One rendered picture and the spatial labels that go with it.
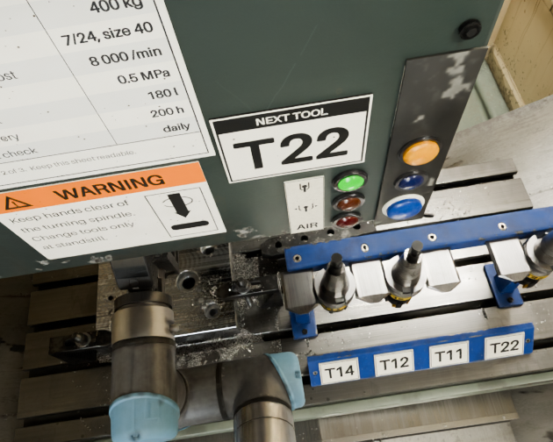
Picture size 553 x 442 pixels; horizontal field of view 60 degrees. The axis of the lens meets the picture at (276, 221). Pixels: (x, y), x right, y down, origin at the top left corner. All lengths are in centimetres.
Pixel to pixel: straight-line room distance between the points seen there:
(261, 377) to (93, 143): 42
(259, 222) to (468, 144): 118
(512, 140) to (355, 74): 125
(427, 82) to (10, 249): 34
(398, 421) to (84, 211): 94
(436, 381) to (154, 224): 79
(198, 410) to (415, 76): 51
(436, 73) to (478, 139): 124
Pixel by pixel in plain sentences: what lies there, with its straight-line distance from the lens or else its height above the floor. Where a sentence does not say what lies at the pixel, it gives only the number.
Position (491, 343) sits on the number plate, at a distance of 107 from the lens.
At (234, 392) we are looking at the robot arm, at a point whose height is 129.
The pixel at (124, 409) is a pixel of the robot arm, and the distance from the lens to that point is 59.
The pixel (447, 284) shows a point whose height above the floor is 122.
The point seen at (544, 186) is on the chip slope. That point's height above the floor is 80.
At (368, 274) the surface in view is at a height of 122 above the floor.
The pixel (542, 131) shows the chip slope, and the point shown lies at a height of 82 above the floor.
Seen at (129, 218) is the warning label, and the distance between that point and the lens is 39.
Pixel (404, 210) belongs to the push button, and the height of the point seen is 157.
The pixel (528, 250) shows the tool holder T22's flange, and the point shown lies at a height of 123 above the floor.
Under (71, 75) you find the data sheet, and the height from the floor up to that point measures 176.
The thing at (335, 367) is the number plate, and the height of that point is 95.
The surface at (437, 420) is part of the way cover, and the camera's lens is 122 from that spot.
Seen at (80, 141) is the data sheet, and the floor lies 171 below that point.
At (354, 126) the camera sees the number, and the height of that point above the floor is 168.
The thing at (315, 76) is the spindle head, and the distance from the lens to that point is 28.
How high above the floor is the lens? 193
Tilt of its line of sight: 62 degrees down
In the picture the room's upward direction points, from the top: 11 degrees counter-clockwise
